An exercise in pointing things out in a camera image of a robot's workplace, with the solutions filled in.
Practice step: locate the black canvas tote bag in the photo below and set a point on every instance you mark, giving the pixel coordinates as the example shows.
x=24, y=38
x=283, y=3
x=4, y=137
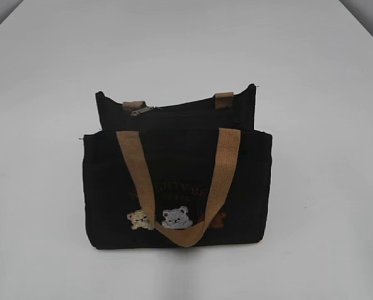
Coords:
x=191, y=174

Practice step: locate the silver zipper pull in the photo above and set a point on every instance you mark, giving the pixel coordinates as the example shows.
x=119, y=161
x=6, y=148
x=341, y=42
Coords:
x=143, y=110

